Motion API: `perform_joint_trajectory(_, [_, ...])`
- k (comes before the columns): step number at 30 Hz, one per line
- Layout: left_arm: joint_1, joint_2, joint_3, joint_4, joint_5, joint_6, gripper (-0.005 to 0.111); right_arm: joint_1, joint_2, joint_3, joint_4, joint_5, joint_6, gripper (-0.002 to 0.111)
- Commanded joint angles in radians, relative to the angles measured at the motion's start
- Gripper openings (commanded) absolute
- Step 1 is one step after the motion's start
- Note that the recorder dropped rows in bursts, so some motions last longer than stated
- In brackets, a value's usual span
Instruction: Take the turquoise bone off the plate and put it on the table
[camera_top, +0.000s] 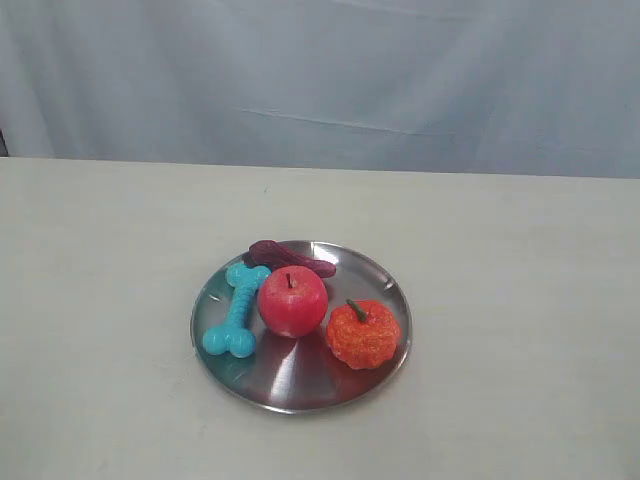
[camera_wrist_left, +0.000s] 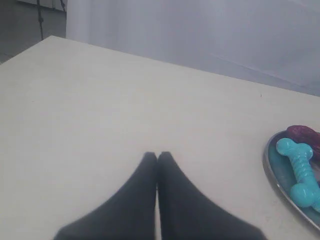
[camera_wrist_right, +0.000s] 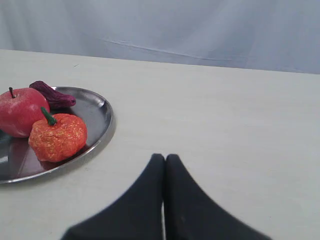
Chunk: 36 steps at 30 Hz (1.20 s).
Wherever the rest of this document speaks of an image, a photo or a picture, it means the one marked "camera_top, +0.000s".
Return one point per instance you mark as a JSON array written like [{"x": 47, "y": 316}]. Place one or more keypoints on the orange toy pumpkin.
[{"x": 363, "y": 334}]

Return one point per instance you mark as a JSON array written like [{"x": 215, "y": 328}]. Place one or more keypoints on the round stainless steel plate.
[{"x": 299, "y": 376}]

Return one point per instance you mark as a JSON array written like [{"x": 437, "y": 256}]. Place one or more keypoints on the white backdrop curtain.
[{"x": 514, "y": 87}]

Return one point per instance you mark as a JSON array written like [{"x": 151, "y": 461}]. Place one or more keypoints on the red apple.
[{"x": 293, "y": 301}]

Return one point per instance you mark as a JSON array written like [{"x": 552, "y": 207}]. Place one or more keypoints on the dark red sweet potato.
[{"x": 275, "y": 255}]

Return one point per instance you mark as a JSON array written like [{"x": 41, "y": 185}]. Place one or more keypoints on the turquoise toy bone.
[{"x": 233, "y": 336}]

